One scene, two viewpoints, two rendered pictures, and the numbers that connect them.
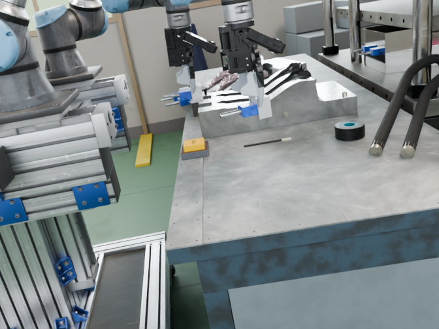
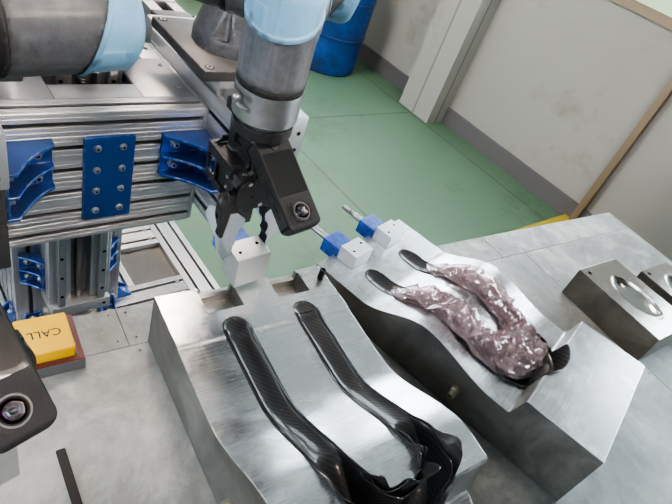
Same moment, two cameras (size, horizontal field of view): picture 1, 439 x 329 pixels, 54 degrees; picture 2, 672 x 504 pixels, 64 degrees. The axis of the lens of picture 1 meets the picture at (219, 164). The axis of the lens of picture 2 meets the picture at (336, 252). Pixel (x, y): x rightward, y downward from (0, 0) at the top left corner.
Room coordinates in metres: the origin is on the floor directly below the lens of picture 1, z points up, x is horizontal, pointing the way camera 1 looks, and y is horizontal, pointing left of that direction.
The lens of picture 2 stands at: (1.10, -0.42, 1.43)
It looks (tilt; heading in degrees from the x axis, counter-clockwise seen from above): 37 degrees down; 42
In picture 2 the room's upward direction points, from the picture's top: 22 degrees clockwise
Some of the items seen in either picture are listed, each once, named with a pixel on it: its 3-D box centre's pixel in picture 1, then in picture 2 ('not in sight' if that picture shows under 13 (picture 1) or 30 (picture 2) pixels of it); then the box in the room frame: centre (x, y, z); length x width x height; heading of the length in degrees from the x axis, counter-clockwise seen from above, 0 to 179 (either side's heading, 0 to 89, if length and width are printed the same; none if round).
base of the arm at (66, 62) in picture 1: (63, 60); (236, 18); (1.62, 0.49, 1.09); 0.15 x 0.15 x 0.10
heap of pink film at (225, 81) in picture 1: (238, 75); (479, 308); (1.79, -0.14, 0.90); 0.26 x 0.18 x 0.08; 105
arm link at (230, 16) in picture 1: (238, 13); not in sight; (1.09, -0.11, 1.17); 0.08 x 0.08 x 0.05
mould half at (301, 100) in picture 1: (271, 96); (326, 435); (1.44, -0.21, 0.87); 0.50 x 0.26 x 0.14; 88
